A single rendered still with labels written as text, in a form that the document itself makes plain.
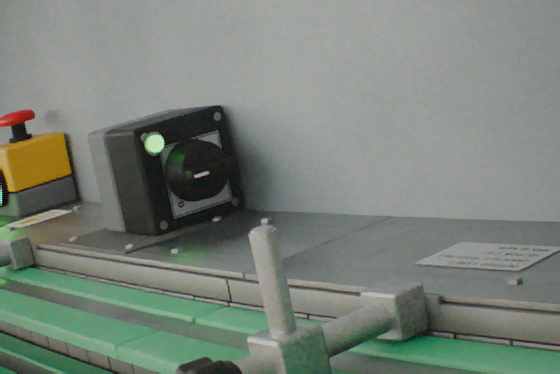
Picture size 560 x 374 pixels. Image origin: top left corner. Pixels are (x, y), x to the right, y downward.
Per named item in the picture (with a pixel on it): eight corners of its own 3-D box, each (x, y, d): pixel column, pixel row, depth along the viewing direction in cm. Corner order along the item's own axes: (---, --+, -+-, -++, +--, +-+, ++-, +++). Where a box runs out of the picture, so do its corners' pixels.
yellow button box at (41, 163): (54, 198, 116) (-6, 216, 112) (39, 127, 115) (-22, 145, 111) (82, 199, 111) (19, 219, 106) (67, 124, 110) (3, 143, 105)
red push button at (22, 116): (-3, 150, 111) (-9, 117, 110) (30, 140, 113) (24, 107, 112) (12, 149, 107) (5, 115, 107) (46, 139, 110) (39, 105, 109)
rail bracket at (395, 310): (392, 323, 58) (173, 416, 50) (367, 180, 56) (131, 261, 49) (446, 329, 54) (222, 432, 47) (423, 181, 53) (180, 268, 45)
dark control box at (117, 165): (192, 204, 94) (106, 232, 89) (172, 107, 93) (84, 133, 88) (252, 207, 88) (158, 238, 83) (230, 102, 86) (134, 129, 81)
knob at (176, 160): (222, 192, 86) (248, 193, 83) (171, 208, 84) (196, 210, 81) (209, 132, 85) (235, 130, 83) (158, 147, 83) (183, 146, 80)
